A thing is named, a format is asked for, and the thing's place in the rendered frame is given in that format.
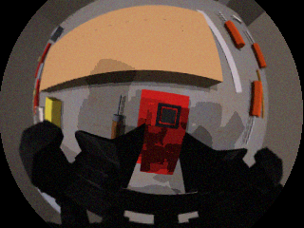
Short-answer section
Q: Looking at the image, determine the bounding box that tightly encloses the brown-handled awl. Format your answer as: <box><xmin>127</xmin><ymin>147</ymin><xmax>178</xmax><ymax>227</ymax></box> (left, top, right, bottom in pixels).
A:
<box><xmin>110</xmin><ymin>95</ymin><xmax>122</xmax><ymax>140</ymax></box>

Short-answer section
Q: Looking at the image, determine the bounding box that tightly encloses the orange-handled awl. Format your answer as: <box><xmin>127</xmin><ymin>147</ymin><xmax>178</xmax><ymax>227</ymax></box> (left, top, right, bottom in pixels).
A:
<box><xmin>218</xmin><ymin>11</ymin><xmax>246</xmax><ymax>49</ymax></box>
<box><xmin>246</xmin><ymin>80</ymin><xmax>262</xmax><ymax>145</ymax></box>
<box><xmin>246</xmin><ymin>29</ymin><xmax>267</xmax><ymax>68</ymax></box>

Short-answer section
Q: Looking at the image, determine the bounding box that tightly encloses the orange rectangular floor panel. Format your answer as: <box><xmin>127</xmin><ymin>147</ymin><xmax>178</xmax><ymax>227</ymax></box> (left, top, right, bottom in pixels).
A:
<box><xmin>38</xmin><ymin>4</ymin><xmax>223</xmax><ymax>92</ymax></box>

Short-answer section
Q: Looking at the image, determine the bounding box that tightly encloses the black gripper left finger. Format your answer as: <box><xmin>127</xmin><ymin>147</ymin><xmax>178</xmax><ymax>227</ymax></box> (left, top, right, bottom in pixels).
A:
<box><xmin>75</xmin><ymin>123</ymin><xmax>145</xmax><ymax>189</ymax></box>

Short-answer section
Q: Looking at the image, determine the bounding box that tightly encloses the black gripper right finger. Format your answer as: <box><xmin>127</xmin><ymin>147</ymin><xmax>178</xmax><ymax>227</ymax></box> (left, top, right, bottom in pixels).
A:
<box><xmin>179</xmin><ymin>133</ymin><xmax>247</xmax><ymax>194</ymax></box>

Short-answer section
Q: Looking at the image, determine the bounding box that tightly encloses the yellow rectangular block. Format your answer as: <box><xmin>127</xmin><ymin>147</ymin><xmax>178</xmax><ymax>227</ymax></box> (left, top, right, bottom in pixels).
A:
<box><xmin>46</xmin><ymin>96</ymin><xmax>62</xmax><ymax>128</ymax></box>

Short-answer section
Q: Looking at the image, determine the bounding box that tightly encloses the white flat strip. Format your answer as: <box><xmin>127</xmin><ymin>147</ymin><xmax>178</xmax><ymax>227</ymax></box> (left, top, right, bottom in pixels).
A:
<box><xmin>195</xmin><ymin>10</ymin><xmax>242</xmax><ymax>94</ymax></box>

